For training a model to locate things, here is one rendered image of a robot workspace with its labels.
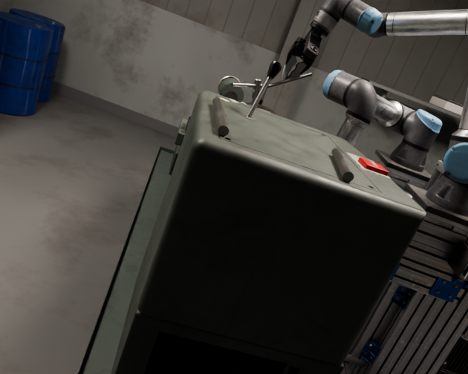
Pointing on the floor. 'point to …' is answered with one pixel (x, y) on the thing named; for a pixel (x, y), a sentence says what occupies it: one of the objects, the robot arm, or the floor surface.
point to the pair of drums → (21, 60)
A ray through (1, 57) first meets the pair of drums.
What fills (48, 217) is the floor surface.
